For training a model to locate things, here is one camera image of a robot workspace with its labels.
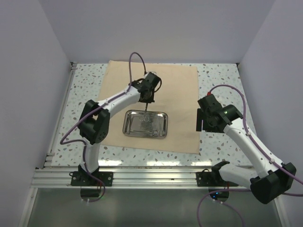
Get steel surgical instruments set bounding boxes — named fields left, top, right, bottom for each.
left=139, top=118, right=165, bottom=137

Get beige cloth wrap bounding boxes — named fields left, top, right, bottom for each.
left=102, top=63, right=200, bottom=154

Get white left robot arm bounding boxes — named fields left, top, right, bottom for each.
left=78, top=72, right=162, bottom=186

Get aluminium side rail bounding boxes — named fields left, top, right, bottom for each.
left=42, top=62, right=78, bottom=168

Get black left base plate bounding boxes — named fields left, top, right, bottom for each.
left=69, top=171, right=114, bottom=187

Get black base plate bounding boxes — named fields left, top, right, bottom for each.
left=69, top=171, right=114, bottom=187
left=196, top=171, right=238, bottom=187

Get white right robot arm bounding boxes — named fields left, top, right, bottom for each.
left=196, top=94, right=296, bottom=204

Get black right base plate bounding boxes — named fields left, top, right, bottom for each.
left=196, top=171, right=238, bottom=187

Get aluminium front rail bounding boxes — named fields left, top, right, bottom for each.
left=30, top=166, right=216, bottom=190

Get steel instrument tray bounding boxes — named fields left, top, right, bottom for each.
left=122, top=110, right=168, bottom=139

